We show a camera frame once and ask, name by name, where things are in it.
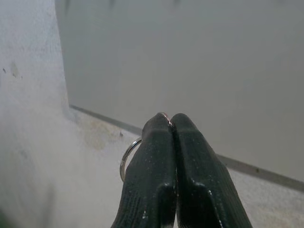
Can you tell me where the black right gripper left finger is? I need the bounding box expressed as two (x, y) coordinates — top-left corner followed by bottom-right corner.
(109, 113), (178, 228)

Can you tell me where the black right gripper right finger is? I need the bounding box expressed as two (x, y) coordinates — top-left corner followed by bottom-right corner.
(170, 113), (254, 228)

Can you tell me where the key bunch with black fob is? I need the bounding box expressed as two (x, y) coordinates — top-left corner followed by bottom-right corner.
(119, 111), (175, 183)

